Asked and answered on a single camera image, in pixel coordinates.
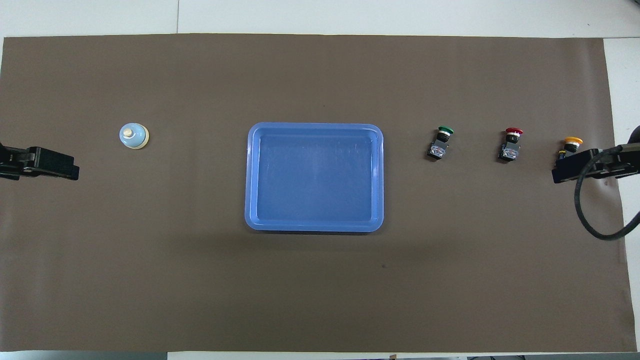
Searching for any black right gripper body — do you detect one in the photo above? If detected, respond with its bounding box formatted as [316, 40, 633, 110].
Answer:
[592, 143, 640, 173]

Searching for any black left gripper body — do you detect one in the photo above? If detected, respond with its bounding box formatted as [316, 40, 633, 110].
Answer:
[0, 144, 32, 171]

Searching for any yellow mushroom push button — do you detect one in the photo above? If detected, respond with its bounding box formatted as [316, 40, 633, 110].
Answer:
[556, 136, 584, 161]

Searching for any red mushroom push button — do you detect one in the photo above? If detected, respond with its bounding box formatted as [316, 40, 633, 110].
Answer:
[497, 127, 524, 163]

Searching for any light blue call bell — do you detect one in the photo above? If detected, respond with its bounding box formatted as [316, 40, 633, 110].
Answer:
[119, 122, 150, 150]

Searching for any green mushroom push button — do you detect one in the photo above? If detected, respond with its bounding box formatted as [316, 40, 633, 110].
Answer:
[426, 126, 455, 161]

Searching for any blue plastic tray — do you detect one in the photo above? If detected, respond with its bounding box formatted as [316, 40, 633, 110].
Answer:
[244, 122, 385, 233]

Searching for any brown table mat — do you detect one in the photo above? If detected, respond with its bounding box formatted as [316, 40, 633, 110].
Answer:
[0, 33, 637, 353]

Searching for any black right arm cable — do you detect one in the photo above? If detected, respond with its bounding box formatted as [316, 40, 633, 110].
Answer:
[573, 143, 640, 241]

